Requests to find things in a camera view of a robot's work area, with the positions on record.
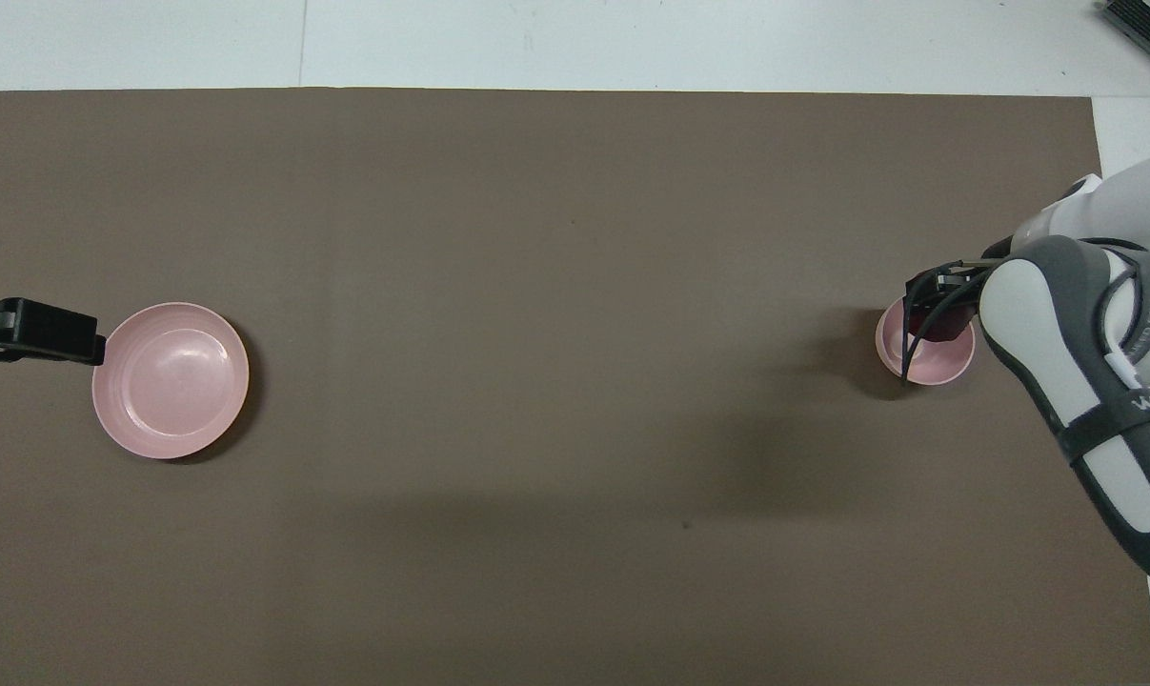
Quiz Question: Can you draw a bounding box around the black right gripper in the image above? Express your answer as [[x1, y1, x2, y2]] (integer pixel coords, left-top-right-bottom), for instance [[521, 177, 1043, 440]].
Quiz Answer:
[[905, 241, 1014, 306]]

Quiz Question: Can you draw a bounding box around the pink plate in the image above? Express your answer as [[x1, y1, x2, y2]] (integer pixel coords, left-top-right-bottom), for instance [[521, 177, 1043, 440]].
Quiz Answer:
[[91, 302, 250, 460]]

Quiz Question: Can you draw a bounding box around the brown table mat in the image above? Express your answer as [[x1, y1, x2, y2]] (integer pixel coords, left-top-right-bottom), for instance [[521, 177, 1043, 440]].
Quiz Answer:
[[0, 88, 1150, 686]]

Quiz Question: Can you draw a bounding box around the pink bowl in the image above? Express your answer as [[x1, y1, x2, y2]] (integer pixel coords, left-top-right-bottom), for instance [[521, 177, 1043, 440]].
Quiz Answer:
[[875, 291, 976, 387]]

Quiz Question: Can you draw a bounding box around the dark red apple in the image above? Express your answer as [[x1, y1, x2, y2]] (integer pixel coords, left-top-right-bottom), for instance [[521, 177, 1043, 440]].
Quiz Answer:
[[903, 297, 978, 345]]

